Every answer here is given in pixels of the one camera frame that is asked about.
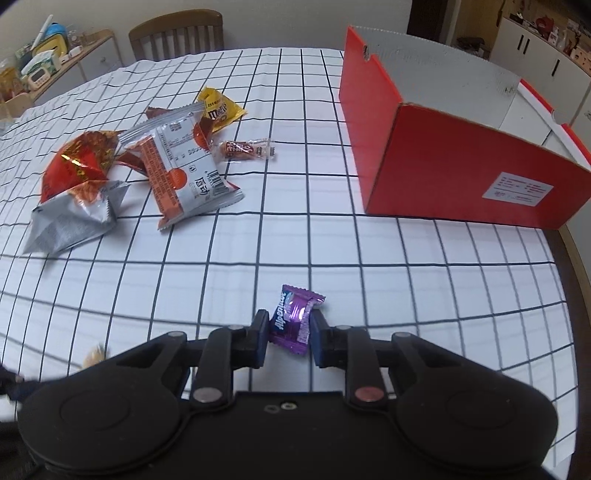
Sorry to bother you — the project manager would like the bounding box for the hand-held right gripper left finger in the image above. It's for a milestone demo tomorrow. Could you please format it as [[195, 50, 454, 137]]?
[[115, 310, 271, 408]]

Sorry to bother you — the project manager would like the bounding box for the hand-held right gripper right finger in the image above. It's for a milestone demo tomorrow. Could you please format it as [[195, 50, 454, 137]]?
[[308, 310, 462, 408]]

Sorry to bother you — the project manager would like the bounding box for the purple candy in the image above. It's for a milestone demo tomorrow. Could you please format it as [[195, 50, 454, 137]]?
[[269, 284, 326, 355]]

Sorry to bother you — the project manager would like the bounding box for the orange white snack packet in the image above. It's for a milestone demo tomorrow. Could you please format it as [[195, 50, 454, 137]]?
[[119, 102, 245, 232]]

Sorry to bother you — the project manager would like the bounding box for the clear brown snack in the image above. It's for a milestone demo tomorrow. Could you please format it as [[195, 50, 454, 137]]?
[[215, 137, 278, 162]]

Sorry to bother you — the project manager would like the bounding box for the red cardboard box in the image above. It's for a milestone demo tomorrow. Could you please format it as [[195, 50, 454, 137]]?
[[339, 25, 591, 230]]

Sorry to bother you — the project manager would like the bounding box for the yellow candy packet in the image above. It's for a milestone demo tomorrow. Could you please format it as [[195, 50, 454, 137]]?
[[196, 88, 247, 130]]

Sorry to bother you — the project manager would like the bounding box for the checked tablecloth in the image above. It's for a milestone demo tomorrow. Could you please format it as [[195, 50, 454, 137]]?
[[0, 46, 578, 467]]

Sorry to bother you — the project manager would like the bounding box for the silver snack packet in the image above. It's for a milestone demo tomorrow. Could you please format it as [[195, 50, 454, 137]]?
[[22, 180, 132, 257]]

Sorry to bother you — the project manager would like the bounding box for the wooden chair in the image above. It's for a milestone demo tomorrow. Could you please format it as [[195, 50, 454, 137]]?
[[128, 10, 225, 62]]

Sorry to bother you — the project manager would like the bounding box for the wooden side cabinet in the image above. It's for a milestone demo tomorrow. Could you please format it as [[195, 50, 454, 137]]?
[[25, 29, 124, 108]]

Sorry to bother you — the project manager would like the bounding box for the white green tissue pack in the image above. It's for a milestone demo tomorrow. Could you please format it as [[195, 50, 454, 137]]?
[[21, 50, 63, 75]]

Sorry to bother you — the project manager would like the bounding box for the yellow box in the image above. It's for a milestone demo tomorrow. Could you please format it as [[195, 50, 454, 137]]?
[[32, 37, 70, 58]]

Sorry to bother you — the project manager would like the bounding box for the yellow jar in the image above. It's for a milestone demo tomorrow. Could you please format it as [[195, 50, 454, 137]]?
[[0, 58, 24, 100]]

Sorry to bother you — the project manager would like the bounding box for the white cabinet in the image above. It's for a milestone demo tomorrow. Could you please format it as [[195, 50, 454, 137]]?
[[489, 16, 591, 130]]

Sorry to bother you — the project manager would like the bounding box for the white stick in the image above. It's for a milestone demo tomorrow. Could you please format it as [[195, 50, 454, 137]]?
[[31, 14, 55, 47]]

